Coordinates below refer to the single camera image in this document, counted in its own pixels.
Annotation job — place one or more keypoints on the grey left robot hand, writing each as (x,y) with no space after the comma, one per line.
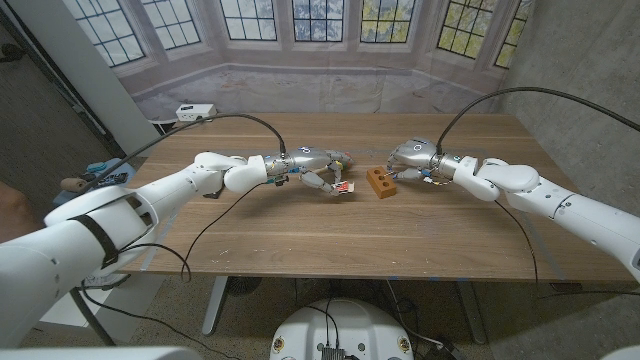
(312,160)

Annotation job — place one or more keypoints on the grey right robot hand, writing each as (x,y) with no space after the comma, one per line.
(420,155)

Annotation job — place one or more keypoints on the orange wooden block with holes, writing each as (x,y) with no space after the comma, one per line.
(381,185)

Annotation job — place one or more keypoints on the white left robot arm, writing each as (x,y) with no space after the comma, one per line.
(130,220)

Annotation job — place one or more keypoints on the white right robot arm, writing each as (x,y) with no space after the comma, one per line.
(560,205)

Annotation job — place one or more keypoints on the black TV remote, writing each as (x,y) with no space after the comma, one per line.
(212,193)

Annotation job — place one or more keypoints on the printed window backdrop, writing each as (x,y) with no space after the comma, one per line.
(320,85)

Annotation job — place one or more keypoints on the white power strip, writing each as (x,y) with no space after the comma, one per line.
(196,112)

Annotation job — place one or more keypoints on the black round fan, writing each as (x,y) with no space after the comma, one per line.
(244,285)

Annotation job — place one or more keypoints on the grey table leg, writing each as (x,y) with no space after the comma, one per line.
(471,310)
(214,305)

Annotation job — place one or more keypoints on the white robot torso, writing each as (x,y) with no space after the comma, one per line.
(360,325)

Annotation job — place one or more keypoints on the blue stool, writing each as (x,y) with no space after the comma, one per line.
(127,170)

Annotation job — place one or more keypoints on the teal small object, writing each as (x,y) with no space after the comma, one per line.
(96,167)

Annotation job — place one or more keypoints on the white flat floor board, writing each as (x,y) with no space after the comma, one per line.
(130,305)

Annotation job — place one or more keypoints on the brown cylindrical object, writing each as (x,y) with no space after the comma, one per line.
(71,184)

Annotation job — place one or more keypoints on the white pillar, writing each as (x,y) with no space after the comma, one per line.
(75,55)

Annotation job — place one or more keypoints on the person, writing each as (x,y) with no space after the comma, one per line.
(17,212)

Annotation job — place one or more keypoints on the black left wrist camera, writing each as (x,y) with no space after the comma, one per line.
(281,180)

